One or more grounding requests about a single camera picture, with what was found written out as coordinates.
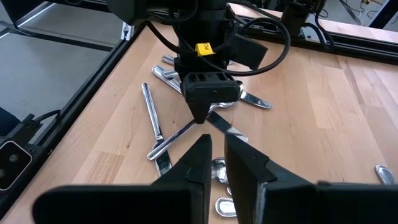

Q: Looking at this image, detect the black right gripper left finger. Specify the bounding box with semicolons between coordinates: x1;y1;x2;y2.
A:
32;133;213;224

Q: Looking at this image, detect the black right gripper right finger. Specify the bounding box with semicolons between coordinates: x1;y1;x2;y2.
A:
223;133;398;224

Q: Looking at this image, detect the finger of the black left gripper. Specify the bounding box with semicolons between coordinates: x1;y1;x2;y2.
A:
200;101;216;124
187;101;201;124

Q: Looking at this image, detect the steel spoon with plain handle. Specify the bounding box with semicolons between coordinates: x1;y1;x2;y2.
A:
146;100;239;161

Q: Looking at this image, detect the steel spoon with lined handle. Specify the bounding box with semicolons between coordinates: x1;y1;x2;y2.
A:
211;157;230;187

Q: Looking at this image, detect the steel knife with lined handle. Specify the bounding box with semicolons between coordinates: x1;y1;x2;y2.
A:
215;196;238;218

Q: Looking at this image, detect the neighbouring black robot base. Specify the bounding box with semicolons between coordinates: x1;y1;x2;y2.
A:
278;0;327;32

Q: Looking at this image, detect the steel utensil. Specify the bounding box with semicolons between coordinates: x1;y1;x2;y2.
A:
161;54;177;67

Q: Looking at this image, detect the neighbouring wooden table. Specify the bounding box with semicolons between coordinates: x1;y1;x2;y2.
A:
228;2;398;41

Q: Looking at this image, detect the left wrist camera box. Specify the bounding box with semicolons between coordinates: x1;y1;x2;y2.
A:
181;72;242;106

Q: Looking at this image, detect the yellow left cable tag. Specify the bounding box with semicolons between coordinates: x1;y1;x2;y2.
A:
195;42;216;57

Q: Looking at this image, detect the black table frame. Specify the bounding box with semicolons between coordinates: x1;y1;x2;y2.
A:
0;0;398;218

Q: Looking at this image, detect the silver frame bracket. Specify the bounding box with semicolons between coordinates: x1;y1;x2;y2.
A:
120;21;135;41

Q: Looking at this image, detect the black camera cable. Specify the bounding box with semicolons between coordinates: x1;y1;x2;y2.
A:
29;108;62;128

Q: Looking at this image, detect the table-level camera box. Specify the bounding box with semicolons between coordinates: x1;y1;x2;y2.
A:
0;139;34;192

